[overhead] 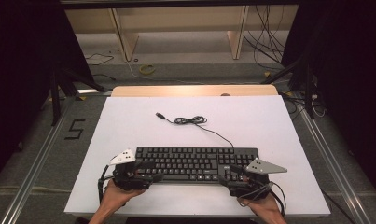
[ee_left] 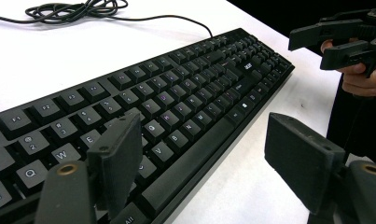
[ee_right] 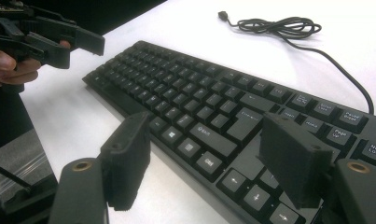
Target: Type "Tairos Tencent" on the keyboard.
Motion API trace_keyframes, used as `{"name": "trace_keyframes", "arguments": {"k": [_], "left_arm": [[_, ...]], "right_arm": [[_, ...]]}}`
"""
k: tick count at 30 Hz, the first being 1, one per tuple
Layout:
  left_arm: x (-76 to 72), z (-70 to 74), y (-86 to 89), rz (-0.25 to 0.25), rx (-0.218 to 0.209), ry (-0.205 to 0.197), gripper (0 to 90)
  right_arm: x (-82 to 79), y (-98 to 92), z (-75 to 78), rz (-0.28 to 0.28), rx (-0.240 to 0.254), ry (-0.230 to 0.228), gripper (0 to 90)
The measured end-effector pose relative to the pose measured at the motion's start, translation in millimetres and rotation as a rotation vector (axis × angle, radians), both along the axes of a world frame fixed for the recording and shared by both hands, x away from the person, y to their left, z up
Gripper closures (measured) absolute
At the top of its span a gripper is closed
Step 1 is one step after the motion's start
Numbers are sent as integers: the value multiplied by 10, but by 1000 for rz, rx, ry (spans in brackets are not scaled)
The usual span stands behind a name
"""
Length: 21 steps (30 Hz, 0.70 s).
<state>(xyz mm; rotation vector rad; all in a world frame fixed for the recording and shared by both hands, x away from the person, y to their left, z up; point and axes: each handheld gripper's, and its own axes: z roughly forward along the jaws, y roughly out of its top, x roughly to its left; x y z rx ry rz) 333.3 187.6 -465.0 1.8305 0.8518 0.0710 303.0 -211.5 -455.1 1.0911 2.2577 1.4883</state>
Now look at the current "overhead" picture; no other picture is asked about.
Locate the person's left hand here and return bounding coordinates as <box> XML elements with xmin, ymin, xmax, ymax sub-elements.
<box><xmin>99</xmin><ymin>179</ymin><xmax>146</xmax><ymax>213</ymax></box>

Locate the bundle of black cables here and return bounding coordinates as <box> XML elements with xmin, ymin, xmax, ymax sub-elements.
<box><xmin>242</xmin><ymin>4</ymin><xmax>286</xmax><ymax>71</ymax></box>

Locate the light wooden desk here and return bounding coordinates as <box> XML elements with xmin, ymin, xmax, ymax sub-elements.
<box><xmin>60</xmin><ymin>0</ymin><xmax>301</xmax><ymax>63</ymax></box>

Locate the thin black floor cable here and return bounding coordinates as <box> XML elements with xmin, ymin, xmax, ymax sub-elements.
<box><xmin>85</xmin><ymin>52</ymin><xmax>115</xmax><ymax>67</ymax></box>

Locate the left hand-held gripper cable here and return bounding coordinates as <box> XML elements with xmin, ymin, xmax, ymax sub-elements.
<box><xmin>97</xmin><ymin>164</ymin><xmax>116</xmax><ymax>204</ymax></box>

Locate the dark curtain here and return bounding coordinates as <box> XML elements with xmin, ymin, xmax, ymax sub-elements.
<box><xmin>281</xmin><ymin>0</ymin><xmax>376</xmax><ymax>202</ymax></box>
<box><xmin>0</xmin><ymin>0</ymin><xmax>95</xmax><ymax>188</ymax></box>

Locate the black metal stand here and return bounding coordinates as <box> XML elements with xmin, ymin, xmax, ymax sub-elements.
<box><xmin>260</xmin><ymin>55</ymin><xmax>318</xmax><ymax>120</ymax></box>
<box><xmin>49</xmin><ymin>65</ymin><xmax>108</xmax><ymax>127</ymax></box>

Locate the yellow tape roll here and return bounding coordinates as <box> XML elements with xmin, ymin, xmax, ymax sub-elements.
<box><xmin>138</xmin><ymin>63</ymin><xmax>157</xmax><ymax>76</ymax></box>

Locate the person's right hand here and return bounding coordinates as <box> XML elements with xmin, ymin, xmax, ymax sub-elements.
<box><xmin>240</xmin><ymin>193</ymin><xmax>285</xmax><ymax>218</ymax></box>

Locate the light wooden table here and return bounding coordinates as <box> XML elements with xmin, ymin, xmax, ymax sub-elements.
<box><xmin>110</xmin><ymin>84</ymin><xmax>280</xmax><ymax>98</ymax></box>

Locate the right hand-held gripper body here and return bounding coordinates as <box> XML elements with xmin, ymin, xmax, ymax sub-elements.
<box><xmin>228</xmin><ymin>158</ymin><xmax>288</xmax><ymax>198</ymax></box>

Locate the white floor cable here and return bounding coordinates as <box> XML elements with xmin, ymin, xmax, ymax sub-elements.
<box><xmin>124</xmin><ymin>58</ymin><xmax>206</xmax><ymax>86</ymax></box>

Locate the metal floor rail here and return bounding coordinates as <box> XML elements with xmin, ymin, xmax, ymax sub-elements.
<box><xmin>295</xmin><ymin>95</ymin><xmax>372</xmax><ymax>224</ymax></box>
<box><xmin>0</xmin><ymin>96</ymin><xmax>77</xmax><ymax>224</ymax></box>

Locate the black keyboard cable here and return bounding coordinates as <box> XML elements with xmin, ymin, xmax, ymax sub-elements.
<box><xmin>155</xmin><ymin>112</ymin><xmax>235</xmax><ymax>149</ymax></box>

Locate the white looped cable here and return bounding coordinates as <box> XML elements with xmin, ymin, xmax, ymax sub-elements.
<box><xmin>311</xmin><ymin>94</ymin><xmax>327</xmax><ymax>119</ymax></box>

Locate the black keyboard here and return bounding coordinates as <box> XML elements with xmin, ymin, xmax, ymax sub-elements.
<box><xmin>133</xmin><ymin>146</ymin><xmax>260</xmax><ymax>185</ymax></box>

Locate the white board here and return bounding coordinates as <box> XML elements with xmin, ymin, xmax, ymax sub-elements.
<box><xmin>63</xmin><ymin>95</ymin><xmax>332</xmax><ymax>218</ymax></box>

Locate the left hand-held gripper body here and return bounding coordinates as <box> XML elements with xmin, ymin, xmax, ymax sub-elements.
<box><xmin>109</xmin><ymin>148</ymin><xmax>153</xmax><ymax>191</ymax></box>

